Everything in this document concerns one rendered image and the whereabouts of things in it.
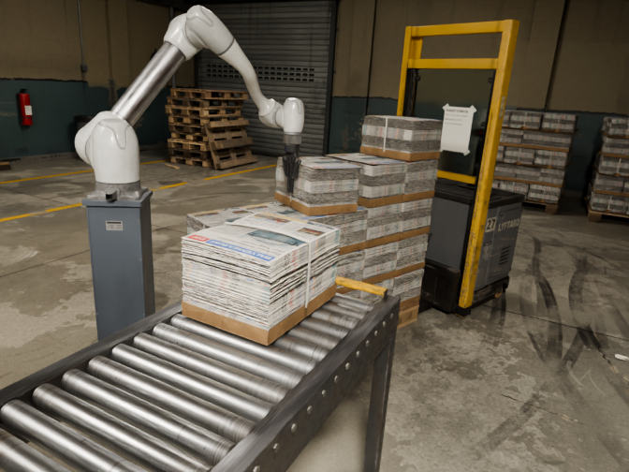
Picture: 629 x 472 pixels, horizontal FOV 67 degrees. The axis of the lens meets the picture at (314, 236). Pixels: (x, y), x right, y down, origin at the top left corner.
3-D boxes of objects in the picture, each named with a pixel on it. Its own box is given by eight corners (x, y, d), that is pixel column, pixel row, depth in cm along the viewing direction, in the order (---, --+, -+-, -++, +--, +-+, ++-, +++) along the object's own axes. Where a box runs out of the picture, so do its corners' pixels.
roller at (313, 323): (222, 301, 152) (222, 287, 151) (356, 343, 132) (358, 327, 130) (212, 306, 148) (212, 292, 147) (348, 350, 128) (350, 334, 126)
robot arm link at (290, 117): (308, 132, 227) (291, 129, 236) (310, 98, 222) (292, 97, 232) (290, 132, 220) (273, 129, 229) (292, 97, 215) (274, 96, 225)
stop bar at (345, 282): (275, 264, 172) (275, 259, 172) (387, 293, 153) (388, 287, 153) (270, 267, 169) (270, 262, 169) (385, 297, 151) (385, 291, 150)
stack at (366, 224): (187, 366, 246) (183, 213, 221) (345, 310, 321) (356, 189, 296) (226, 405, 219) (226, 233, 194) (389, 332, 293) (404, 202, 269)
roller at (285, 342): (195, 317, 141) (194, 302, 140) (335, 364, 121) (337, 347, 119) (182, 323, 137) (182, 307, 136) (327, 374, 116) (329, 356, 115)
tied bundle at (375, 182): (321, 195, 277) (323, 155, 270) (356, 190, 296) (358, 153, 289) (368, 209, 250) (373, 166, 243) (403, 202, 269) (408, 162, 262)
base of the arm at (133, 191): (81, 201, 164) (80, 185, 162) (100, 188, 185) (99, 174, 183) (136, 203, 167) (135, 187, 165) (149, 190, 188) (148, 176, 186)
